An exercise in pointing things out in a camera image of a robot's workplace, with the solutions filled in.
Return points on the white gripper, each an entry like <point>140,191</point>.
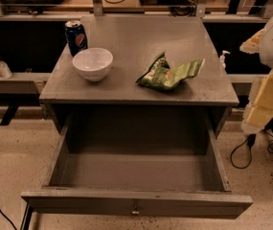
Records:
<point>256,118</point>

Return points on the green jalapeno chip bag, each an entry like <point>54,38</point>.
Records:
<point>160,76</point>

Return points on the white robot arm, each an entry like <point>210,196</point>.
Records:
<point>266,53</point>

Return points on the open grey top drawer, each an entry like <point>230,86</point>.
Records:
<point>163,163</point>

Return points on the white pump dispenser bottle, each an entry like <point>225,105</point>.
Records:
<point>222,58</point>

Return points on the grey wooden cabinet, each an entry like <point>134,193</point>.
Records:
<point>135,40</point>

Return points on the white ceramic bowl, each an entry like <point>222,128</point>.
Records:
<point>93,64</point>

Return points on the blue pepsi soda can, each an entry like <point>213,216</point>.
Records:
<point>75,36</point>

